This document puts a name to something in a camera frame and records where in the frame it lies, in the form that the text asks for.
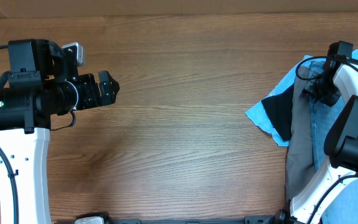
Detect black garment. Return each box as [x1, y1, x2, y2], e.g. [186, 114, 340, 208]
[262, 85, 294, 141]

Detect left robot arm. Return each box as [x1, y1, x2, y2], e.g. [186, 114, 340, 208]
[0, 39, 120, 223]

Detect grey shorts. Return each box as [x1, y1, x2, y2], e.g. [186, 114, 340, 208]
[285, 78, 315, 202]

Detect light blue denim jeans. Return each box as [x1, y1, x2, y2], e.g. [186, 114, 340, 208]
[308, 60, 358, 224]

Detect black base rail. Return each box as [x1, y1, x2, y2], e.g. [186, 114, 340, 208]
[54, 211, 291, 224]

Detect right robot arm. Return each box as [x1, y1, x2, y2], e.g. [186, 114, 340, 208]
[274, 41, 358, 223]

